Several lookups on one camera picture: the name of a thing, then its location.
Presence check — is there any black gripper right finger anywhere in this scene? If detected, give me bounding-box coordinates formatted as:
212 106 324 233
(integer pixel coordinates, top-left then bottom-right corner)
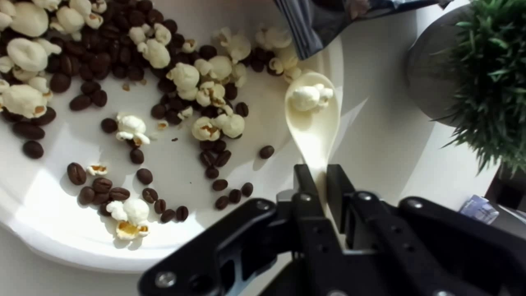
325 162 526 296

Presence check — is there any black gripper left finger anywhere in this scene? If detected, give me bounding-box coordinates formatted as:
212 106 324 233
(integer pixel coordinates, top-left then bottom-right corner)
136 162 358 296

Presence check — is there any white plastic spoon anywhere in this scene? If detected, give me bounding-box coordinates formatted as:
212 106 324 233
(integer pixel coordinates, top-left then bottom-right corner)
282 70 348 248

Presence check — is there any small blue packet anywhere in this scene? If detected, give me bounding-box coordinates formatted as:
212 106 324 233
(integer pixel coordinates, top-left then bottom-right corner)
458 194 501 225

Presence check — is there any green potted plant grey pot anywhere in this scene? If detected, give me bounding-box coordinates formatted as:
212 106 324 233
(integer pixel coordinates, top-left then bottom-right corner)
404 0 526 177

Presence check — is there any popcorn and coffee bean mix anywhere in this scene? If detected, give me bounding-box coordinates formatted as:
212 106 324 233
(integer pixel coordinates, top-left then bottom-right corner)
0 0 335 241

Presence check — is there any black snack packet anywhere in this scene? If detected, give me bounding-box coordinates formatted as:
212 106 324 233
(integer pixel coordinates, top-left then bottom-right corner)
273 0 457 60

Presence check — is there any white round plate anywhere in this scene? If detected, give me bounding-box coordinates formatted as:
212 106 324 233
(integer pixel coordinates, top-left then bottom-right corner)
0 0 345 274

